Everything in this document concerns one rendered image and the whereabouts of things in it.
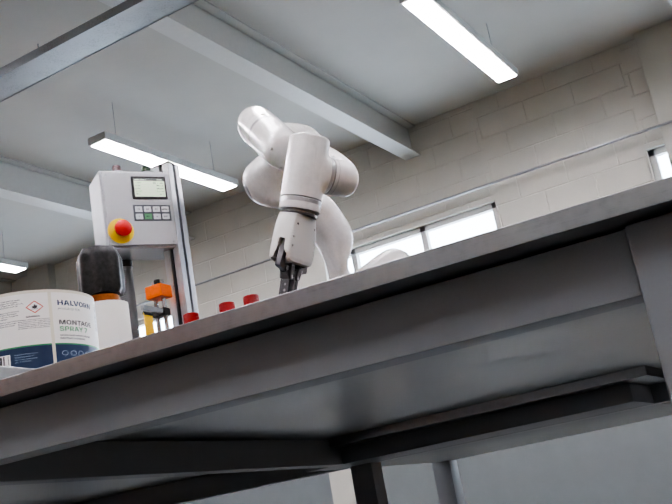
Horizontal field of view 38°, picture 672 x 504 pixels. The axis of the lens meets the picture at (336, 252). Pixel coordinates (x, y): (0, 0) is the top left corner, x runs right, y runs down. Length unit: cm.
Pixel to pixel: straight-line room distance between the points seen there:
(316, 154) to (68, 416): 96
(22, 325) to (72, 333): 7
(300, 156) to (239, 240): 696
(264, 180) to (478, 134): 563
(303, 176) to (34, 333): 67
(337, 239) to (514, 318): 154
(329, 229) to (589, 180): 524
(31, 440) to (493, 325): 56
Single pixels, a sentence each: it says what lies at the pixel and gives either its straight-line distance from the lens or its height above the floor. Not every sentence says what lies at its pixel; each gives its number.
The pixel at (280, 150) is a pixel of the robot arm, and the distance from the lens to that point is 207.
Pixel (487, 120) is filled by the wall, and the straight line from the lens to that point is 791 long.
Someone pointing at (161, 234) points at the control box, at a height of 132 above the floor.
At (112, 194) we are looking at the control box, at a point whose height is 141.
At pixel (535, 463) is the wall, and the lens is 743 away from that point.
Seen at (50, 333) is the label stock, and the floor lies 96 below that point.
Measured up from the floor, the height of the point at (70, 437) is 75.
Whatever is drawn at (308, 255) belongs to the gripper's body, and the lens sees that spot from 195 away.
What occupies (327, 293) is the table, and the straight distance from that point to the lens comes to 92.
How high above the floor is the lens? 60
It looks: 16 degrees up
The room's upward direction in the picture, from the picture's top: 10 degrees counter-clockwise
